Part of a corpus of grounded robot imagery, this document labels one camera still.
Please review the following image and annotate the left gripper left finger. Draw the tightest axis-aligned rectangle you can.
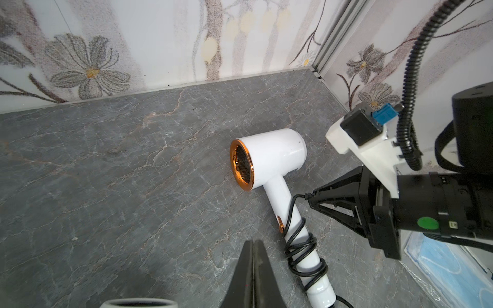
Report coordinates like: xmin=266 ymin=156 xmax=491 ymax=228
xmin=220 ymin=240 xmax=254 ymax=308

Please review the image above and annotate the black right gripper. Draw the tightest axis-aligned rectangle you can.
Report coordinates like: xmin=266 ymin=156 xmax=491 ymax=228
xmin=308 ymin=166 xmax=402 ymax=260

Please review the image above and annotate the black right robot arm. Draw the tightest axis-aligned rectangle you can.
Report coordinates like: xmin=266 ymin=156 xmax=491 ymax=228
xmin=304 ymin=1 xmax=492 ymax=260

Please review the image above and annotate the blue face mask pack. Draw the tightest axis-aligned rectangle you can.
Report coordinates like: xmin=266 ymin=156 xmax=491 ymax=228
xmin=401 ymin=232 xmax=492 ymax=307

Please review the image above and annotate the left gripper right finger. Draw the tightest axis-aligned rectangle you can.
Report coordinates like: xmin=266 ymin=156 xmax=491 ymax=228
xmin=253 ymin=240 xmax=286 ymax=308

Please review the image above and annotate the black cord of dryer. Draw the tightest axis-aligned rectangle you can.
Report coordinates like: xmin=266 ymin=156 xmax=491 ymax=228
xmin=282 ymin=193 xmax=354 ymax=308

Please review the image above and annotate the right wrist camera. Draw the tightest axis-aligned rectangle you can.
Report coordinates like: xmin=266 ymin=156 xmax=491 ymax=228
xmin=326 ymin=104 xmax=404 ymax=199

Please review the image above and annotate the white hair dryer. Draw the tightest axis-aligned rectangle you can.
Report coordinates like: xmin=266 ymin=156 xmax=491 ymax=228
xmin=100 ymin=298 xmax=179 ymax=308
xmin=229 ymin=128 xmax=336 ymax=307

